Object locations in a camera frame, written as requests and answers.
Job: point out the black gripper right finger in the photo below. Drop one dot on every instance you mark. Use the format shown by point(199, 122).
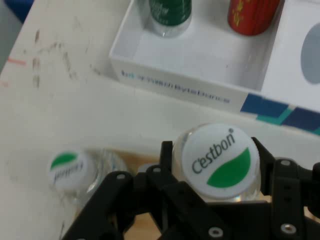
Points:
point(287, 195)

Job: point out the wooden tray with cream rim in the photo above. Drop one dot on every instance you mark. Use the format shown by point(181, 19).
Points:
point(147, 227)

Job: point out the dark blue foam mat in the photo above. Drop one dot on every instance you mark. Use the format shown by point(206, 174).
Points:
point(22, 6)

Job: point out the red soda can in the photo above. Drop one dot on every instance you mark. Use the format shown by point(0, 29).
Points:
point(252, 15)

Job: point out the white box with blue print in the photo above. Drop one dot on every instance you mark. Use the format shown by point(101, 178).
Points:
point(175, 92)

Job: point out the green label water bottle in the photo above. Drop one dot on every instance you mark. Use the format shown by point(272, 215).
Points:
point(220, 162)
point(67, 170)
point(170, 15)

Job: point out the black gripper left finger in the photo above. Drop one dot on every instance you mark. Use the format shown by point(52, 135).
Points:
point(117, 200)

